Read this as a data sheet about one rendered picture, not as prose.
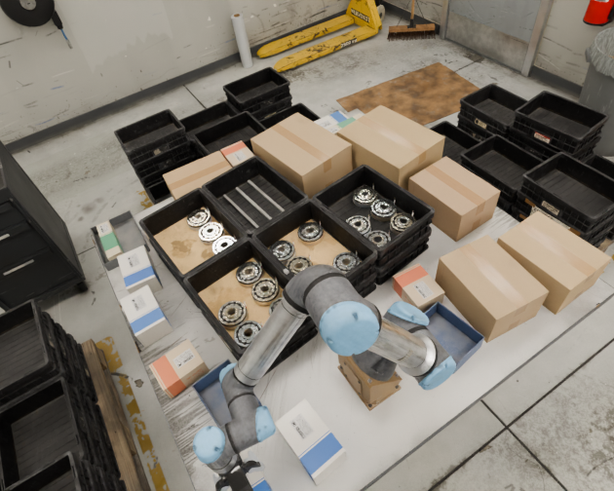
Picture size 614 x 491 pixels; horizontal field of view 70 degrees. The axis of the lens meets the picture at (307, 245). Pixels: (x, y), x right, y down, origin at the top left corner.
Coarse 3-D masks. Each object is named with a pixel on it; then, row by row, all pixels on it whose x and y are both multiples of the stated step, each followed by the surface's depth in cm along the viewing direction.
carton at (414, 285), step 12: (396, 276) 167; (408, 276) 166; (420, 276) 166; (396, 288) 169; (408, 288) 163; (420, 288) 162; (432, 288) 161; (408, 300) 163; (420, 300) 159; (432, 300) 160
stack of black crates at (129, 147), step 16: (160, 112) 296; (128, 128) 290; (144, 128) 297; (160, 128) 303; (176, 128) 301; (128, 144) 294; (144, 144) 274; (160, 144) 280; (176, 144) 287; (144, 160) 281; (160, 160) 287; (176, 160) 294; (192, 160) 301; (144, 176) 288; (160, 176) 295
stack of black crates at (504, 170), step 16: (480, 144) 255; (496, 144) 262; (512, 144) 252; (464, 160) 250; (480, 160) 262; (496, 160) 260; (512, 160) 258; (528, 160) 247; (480, 176) 246; (496, 176) 236; (512, 176) 250; (512, 192) 231
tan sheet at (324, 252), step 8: (296, 232) 180; (280, 240) 178; (288, 240) 177; (296, 240) 177; (328, 240) 175; (296, 248) 174; (304, 248) 173; (312, 248) 173; (320, 248) 173; (328, 248) 172; (336, 248) 172; (344, 248) 171; (312, 256) 170; (320, 256) 170; (328, 256) 170; (328, 264) 167
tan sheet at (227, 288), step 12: (228, 276) 169; (264, 276) 167; (216, 288) 166; (228, 288) 165; (240, 288) 164; (204, 300) 163; (216, 300) 162; (228, 300) 162; (240, 300) 161; (252, 300) 160; (216, 312) 159; (252, 312) 157; (264, 312) 157
